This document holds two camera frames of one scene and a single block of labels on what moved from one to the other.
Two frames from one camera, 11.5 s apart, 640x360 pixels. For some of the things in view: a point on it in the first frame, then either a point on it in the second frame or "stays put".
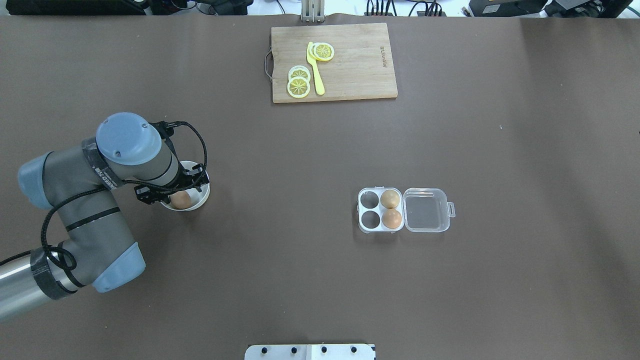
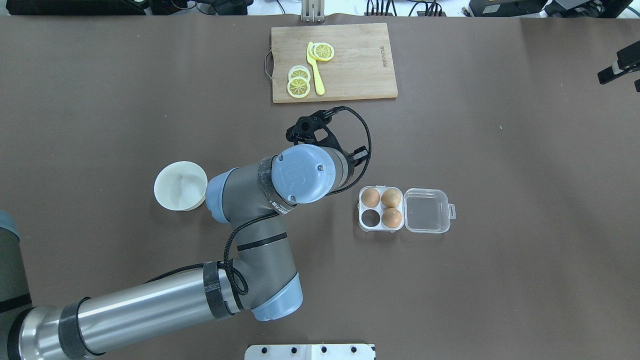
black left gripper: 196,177 → 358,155
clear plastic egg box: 392,210 stays put
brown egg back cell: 389,199 stays put
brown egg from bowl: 180,199 → 370,197
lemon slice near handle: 298,87 stays put
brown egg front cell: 391,218 stays put
